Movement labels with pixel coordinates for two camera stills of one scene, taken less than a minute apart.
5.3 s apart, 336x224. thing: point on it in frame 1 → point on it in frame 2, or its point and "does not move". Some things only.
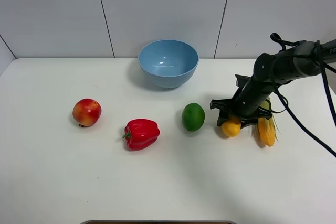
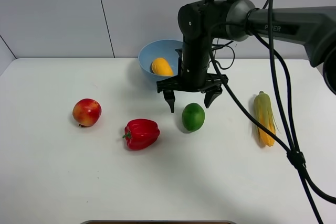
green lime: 192,117 does not move
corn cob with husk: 268,128 does not move
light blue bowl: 168,63 does not move
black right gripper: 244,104 → 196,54
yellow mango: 232,127 → 160,66
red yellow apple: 86,112 does not move
